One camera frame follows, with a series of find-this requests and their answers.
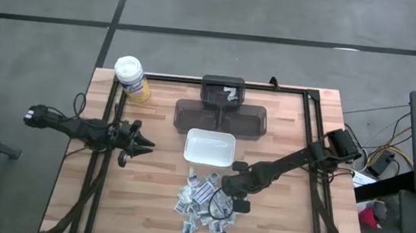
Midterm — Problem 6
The small black clamp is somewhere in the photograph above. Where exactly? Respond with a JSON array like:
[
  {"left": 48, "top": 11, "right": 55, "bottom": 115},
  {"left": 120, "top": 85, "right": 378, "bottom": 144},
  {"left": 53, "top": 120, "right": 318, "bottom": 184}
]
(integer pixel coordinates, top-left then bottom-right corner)
[{"left": 267, "top": 75, "right": 281, "bottom": 91}]

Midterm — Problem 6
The red and grey cloth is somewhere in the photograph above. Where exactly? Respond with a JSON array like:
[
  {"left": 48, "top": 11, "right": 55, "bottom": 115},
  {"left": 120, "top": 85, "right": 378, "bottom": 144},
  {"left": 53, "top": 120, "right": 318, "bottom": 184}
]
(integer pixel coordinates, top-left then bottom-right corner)
[{"left": 356, "top": 198, "right": 391, "bottom": 231}]

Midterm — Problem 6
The white paper sheet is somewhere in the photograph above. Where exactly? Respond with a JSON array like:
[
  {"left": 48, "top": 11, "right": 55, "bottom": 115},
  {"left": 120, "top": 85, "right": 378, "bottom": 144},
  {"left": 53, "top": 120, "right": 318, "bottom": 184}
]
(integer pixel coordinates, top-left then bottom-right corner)
[{"left": 350, "top": 169, "right": 379, "bottom": 190}]

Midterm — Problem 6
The yellow Lysol wipes canister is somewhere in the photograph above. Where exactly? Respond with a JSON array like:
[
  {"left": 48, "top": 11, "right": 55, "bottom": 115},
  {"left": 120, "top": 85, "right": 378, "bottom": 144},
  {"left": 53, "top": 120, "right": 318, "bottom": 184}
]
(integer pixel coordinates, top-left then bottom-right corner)
[{"left": 111, "top": 54, "right": 155, "bottom": 104}]

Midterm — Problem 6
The white plastic bin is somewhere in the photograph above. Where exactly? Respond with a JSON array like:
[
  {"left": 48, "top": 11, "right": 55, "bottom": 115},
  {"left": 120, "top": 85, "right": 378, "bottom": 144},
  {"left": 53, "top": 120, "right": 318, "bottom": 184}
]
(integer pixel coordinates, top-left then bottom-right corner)
[{"left": 182, "top": 126, "right": 238, "bottom": 170}]

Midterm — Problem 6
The black power box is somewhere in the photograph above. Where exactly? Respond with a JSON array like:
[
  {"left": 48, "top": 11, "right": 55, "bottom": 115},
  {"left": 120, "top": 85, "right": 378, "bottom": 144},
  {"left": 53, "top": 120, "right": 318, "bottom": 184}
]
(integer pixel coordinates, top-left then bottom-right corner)
[{"left": 366, "top": 148, "right": 396, "bottom": 178}]

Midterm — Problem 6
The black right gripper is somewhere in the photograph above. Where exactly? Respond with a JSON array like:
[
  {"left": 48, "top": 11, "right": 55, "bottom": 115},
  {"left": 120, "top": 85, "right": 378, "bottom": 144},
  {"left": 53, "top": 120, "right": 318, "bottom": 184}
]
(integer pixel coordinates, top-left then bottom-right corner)
[{"left": 219, "top": 158, "right": 266, "bottom": 216}]

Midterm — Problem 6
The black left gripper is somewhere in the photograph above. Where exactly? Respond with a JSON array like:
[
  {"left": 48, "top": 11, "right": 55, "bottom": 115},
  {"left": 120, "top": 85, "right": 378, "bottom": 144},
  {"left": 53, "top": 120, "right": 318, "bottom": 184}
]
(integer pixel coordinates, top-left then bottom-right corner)
[{"left": 105, "top": 116, "right": 158, "bottom": 172}]

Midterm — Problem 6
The blue striped white packet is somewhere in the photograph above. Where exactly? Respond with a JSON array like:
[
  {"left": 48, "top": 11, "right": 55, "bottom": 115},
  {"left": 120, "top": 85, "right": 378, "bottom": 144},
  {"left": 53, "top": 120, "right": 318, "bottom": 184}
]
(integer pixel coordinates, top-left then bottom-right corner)
[
  {"left": 210, "top": 189, "right": 229, "bottom": 213},
  {"left": 174, "top": 200, "right": 188, "bottom": 215}
]

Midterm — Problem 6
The small smoky translucent bin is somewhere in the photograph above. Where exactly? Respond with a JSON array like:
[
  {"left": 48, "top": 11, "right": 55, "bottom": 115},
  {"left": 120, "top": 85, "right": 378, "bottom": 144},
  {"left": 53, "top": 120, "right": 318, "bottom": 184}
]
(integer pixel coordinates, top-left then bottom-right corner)
[{"left": 198, "top": 73, "right": 248, "bottom": 113}]

